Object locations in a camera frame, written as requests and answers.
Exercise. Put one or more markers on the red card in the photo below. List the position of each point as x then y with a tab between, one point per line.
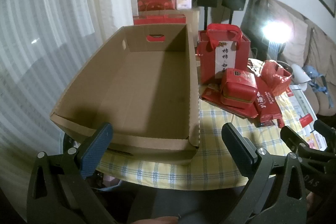
290	92
306	120

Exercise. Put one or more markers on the flat red box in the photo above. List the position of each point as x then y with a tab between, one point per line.
157	19

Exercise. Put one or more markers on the brown cardboard box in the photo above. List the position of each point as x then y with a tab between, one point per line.
193	19

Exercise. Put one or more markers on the large cardboard box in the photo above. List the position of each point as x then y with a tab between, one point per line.
147	82

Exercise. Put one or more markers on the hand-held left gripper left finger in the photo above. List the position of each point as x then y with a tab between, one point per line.
95	153

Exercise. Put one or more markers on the flat red cartoon paper bag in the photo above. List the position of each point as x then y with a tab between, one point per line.
210	96

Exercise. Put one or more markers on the red plastic bag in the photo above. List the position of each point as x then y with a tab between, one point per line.
275	77

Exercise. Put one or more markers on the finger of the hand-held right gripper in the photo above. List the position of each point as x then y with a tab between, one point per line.
325	130
291	136

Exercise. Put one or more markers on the red tin box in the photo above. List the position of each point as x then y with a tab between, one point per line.
236	92

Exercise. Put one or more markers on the bright lamp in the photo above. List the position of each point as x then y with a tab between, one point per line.
275	29

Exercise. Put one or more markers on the beige pillow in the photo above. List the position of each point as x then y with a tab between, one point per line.
298	43
321	53

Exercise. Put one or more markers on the yellow checked tablecloth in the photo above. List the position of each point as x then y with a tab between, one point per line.
210	134

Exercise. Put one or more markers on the beige sofa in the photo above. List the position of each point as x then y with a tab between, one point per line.
324	106

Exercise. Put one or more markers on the red gift bag white tag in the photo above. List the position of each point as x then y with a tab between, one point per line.
207	61

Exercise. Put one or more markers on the long red bag white print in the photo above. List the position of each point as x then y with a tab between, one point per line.
265	106

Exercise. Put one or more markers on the white printed paper sheet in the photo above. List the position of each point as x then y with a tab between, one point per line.
302	103

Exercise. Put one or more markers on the white curtain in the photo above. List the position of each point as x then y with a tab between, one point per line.
52	16

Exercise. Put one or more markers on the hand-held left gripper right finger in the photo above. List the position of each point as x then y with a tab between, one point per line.
237	145

